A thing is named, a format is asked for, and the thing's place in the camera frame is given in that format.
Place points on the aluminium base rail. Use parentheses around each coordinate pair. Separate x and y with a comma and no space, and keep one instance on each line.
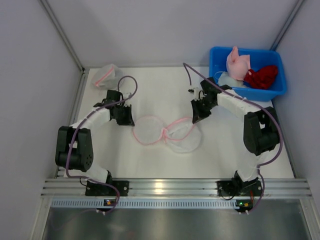
(275,188)

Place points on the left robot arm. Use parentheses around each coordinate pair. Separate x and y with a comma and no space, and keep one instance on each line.
(74,147)

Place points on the slotted cable duct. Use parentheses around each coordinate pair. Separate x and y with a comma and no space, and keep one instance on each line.
(149,203)

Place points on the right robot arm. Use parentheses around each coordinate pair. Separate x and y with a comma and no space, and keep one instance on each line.
(260,125)

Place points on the pink bra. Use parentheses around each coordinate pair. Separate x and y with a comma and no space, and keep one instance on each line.
(237,65)

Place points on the pink-trimmed mesh laundry bag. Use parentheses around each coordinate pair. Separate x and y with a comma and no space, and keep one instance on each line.
(107,77)

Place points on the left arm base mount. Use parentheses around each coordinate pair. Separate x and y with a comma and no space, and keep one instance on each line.
(99,190)

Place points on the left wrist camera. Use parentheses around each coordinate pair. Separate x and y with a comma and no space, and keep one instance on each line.
(126,96)

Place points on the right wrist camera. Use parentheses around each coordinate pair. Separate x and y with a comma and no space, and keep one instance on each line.
(198,94)

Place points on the white bra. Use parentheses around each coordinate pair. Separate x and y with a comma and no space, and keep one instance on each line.
(223,78)

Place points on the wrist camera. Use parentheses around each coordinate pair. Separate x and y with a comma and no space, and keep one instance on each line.
(198,94)
(126,96)

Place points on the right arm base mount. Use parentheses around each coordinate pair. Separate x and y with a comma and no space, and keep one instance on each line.
(228,189)

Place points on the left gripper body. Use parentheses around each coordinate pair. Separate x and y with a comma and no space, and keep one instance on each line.
(124,114)

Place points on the red bra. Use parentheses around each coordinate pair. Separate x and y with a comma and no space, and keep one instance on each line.
(263,78)

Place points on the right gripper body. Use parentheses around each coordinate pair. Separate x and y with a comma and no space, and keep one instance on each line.
(200,107)

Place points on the blue plastic bin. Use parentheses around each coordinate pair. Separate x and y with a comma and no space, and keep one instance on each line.
(259,59)

